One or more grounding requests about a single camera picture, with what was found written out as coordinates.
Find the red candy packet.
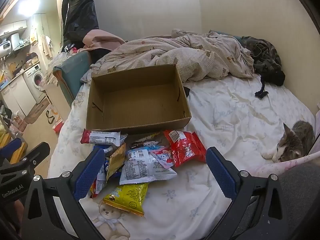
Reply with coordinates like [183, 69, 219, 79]
[163, 129, 207, 168]

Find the black plastic bag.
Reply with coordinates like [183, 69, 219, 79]
[61, 0, 100, 53]

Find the white bag with black handles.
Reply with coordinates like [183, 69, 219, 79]
[46, 106, 63, 125]

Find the white and light blue packet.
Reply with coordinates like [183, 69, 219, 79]
[119, 149, 178, 185]

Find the teal pillow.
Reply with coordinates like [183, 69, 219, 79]
[209, 30, 242, 41]

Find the beige checked quilt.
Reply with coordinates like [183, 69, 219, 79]
[81, 29, 255, 84]

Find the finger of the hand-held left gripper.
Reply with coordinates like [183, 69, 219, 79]
[0, 142, 51, 176]
[0, 137, 23, 162]

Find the crumpled clear plastic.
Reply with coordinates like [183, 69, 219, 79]
[49, 52, 76, 68]

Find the tabby and white cat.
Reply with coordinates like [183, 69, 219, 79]
[261, 120, 316, 162]

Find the white kitchen cabinet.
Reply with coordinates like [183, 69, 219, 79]
[0, 75, 37, 117]

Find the yellow snack packet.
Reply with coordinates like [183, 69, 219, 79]
[102, 182, 149, 217]

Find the hanging beige towel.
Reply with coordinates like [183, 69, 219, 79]
[40, 35, 53, 58]

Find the brown cardboard box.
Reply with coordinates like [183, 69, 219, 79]
[86, 64, 192, 135]

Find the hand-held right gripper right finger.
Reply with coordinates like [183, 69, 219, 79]
[205, 147, 298, 240]

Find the white washing machine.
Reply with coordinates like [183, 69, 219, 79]
[24, 64, 47, 105]

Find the grey cloth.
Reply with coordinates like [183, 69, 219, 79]
[279, 160, 320, 232]

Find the pink snack pouch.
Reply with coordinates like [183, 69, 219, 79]
[150, 146, 175, 169]

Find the pink floral cloth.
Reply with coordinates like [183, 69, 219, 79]
[250, 151, 320, 178]

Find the white water heater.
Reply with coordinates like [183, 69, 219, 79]
[0, 40, 12, 53]

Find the yellow wooden chair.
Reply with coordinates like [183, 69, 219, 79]
[0, 125, 28, 155]

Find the orange brown snack packet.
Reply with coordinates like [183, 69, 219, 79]
[106, 142, 127, 182]

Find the red and white snack packet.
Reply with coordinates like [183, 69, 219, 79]
[80, 129, 128, 147]

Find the dark brown snack bar packet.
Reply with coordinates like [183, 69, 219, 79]
[129, 131, 163, 151]

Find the red and white box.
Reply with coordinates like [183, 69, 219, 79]
[52, 120, 65, 134]

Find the teal padded headboard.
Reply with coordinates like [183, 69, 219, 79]
[52, 51, 92, 101]

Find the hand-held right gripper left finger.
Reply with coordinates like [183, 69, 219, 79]
[21, 147, 105, 240]

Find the white floral bed sheet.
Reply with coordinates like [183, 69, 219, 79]
[47, 72, 317, 240]

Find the brown floor mat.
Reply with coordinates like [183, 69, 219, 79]
[24, 99, 51, 125]

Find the small red white packet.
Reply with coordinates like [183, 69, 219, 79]
[89, 180, 101, 198]

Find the camouflage cloth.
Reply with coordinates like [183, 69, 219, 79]
[240, 36, 286, 86]

